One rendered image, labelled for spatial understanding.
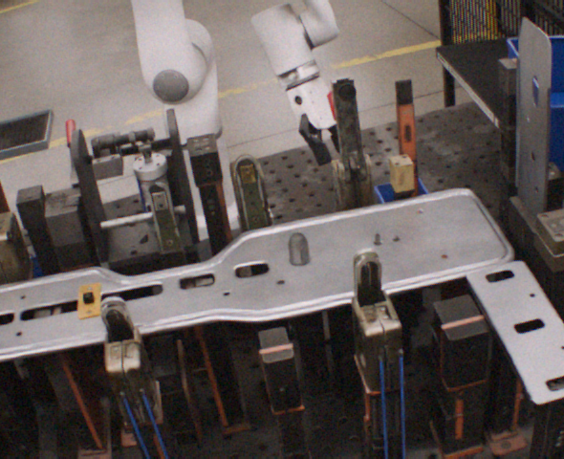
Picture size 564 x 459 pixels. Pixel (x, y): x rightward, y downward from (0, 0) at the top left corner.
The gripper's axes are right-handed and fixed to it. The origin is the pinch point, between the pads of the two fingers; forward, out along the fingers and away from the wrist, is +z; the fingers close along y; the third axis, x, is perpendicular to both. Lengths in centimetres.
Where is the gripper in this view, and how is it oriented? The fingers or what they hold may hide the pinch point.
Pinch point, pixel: (334, 152)
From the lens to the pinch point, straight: 166.2
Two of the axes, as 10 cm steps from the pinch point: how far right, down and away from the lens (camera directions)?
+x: -8.0, 2.6, 5.4
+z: 4.1, 9.0, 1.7
